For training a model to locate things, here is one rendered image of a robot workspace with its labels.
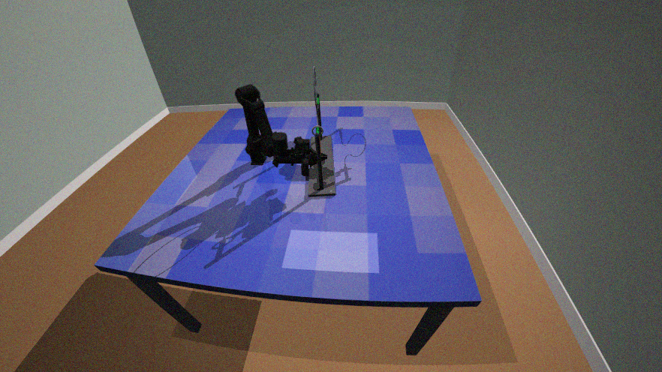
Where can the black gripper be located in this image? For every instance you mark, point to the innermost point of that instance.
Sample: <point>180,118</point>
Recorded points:
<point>309,157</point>

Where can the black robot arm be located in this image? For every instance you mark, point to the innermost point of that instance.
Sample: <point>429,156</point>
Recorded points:
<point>268,143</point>

